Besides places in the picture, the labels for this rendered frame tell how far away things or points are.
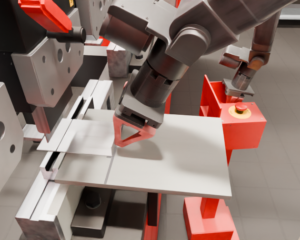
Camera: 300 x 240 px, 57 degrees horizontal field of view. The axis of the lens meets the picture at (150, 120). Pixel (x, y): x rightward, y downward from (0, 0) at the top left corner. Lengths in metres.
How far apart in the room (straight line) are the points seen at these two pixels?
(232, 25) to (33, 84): 0.21
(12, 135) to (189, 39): 0.19
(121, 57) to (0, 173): 0.65
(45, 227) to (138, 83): 0.25
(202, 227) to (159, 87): 1.10
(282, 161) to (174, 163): 1.58
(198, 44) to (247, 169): 1.60
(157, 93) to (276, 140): 1.79
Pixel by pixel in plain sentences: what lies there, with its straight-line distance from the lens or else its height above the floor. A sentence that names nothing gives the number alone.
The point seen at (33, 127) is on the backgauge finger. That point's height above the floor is 1.00.
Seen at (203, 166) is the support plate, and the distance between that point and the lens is 0.45.
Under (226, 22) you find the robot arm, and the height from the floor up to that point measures 1.24.
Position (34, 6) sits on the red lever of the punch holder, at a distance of 0.26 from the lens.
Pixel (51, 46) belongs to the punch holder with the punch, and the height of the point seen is 1.20.
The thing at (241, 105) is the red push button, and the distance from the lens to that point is 0.93.
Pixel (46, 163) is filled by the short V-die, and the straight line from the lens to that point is 0.48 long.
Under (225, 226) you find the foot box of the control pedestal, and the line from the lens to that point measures 1.44.
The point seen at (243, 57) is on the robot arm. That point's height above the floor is 0.94.
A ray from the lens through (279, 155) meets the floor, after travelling 2.03.
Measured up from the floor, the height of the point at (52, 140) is 1.00.
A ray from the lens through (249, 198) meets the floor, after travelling 1.72.
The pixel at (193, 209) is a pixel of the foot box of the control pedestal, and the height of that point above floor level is 0.12.
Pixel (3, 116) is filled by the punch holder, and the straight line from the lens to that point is 0.27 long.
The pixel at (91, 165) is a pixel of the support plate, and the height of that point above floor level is 1.00.
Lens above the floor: 1.33
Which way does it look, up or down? 39 degrees down
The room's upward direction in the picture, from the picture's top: straight up
